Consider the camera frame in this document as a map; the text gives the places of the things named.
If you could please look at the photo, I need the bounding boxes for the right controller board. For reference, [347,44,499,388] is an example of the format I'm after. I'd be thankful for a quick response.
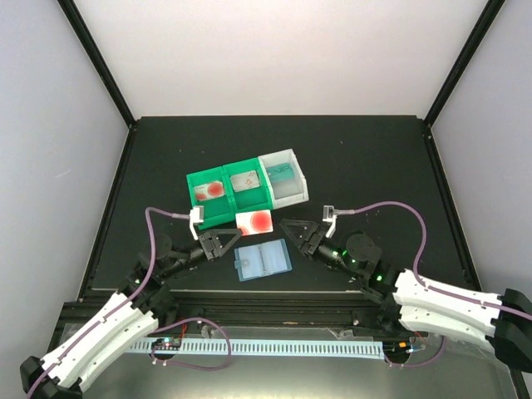
[382,341,426,355]

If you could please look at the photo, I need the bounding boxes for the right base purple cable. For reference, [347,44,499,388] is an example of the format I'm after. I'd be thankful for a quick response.
[382,334,449,370]

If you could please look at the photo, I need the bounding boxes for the green bin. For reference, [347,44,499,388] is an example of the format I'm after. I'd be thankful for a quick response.
[186,166,234,229]
[223,157,273,214]

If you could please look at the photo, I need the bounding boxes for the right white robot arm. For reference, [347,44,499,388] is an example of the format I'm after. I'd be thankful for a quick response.
[280,219,531,372]

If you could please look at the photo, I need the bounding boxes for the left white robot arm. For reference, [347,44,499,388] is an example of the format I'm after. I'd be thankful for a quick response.
[20,229,242,398]

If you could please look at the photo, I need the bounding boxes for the middle green bin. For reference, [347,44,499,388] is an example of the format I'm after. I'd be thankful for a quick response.
[223,157,273,214]

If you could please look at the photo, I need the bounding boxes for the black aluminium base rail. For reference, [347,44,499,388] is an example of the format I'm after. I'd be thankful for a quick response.
[60,287,418,340]

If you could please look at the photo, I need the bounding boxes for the blue card holder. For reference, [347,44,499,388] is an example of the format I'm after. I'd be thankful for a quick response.
[234,239,293,282]

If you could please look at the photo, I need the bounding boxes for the left black frame post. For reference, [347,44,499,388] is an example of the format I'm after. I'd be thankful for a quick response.
[57,0,136,129]

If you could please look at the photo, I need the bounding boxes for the controller board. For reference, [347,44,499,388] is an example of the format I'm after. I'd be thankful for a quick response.
[382,341,426,355]
[151,337,181,351]

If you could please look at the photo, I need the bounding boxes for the right black frame post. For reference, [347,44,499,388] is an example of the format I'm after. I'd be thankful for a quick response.
[424,0,505,128]

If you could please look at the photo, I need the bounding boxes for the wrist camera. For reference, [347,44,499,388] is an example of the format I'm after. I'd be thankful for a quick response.
[323,205,337,239]
[189,205,204,241]

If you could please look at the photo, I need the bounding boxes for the left controller board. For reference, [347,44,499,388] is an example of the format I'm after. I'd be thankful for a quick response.
[151,337,181,351]

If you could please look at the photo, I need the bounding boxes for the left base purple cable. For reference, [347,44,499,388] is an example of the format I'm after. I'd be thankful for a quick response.
[149,316,233,371]

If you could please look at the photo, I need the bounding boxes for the black frame post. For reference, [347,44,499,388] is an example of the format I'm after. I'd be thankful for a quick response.
[424,0,505,128]
[57,0,136,129]

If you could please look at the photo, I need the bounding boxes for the white translucent bin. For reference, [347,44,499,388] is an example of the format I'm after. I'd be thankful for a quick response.
[258,149,309,209]

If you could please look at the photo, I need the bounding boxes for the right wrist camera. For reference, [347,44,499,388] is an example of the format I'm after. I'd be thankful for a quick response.
[323,205,337,239]

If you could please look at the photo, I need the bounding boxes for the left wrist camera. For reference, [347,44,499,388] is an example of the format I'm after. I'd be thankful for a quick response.
[189,205,204,241]

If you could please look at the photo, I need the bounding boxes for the left green bin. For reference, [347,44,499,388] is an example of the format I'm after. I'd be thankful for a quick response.
[186,166,234,229]

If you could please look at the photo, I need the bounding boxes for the teal VIP card stack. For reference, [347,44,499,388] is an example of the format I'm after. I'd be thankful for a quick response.
[266,163,295,184]

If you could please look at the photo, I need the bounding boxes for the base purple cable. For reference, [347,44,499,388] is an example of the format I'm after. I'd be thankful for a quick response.
[149,316,233,371]
[382,334,449,370]

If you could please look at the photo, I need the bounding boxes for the light blue slotted cable duct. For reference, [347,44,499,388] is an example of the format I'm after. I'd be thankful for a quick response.
[126,337,384,360]

